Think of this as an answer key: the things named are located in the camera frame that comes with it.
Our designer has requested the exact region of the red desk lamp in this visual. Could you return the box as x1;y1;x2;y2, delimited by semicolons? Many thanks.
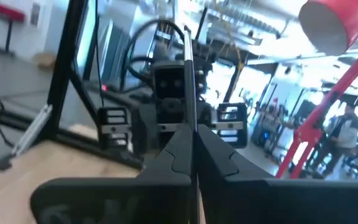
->
275;0;358;180

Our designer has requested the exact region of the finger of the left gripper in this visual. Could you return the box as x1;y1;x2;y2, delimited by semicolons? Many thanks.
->
131;107;160;156
197;101;219;127

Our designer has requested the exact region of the person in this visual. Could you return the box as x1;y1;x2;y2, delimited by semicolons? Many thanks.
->
317;104;358;178

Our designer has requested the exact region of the silver ferrule black paintbrush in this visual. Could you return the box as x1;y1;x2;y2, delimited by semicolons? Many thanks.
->
183;26;198;133

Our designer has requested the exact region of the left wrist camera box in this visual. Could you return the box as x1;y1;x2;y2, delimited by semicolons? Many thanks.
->
152;60;186;100

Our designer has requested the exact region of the silver aluminium rail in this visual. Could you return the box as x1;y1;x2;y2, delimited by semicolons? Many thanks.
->
11;104;53;158

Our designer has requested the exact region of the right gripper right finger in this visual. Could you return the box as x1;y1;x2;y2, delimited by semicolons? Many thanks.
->
197;124;358;224

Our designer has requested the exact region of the cardboard box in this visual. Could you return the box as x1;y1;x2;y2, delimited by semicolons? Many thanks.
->
32;52;57;70

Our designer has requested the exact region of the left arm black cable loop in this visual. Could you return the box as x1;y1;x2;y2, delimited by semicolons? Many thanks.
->
119;19;188;94

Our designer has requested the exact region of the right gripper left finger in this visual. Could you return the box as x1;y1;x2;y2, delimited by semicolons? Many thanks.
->
29;124;198;224

